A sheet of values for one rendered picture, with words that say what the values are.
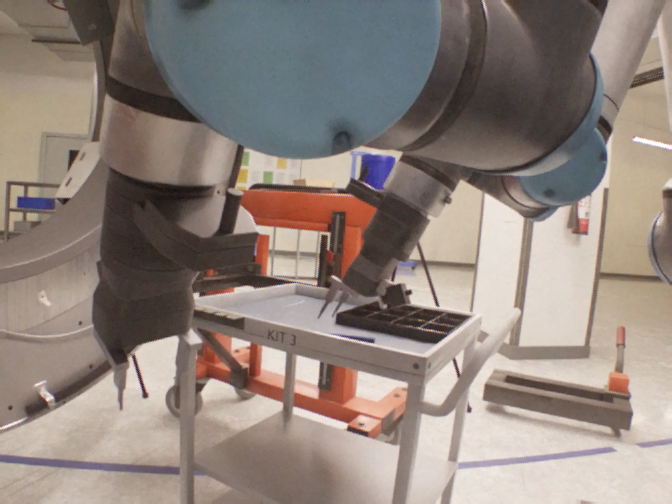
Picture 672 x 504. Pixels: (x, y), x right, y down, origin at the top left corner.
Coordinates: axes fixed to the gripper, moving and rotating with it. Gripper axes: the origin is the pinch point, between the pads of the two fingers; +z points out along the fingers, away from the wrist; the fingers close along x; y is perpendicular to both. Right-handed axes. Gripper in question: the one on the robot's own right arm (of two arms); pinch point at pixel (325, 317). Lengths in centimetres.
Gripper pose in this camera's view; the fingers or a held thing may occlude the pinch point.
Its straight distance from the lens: 68.8
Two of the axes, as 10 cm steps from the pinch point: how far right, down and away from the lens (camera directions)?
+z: -4.9, 8.6, 1.3
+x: 3.9, 0.8, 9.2
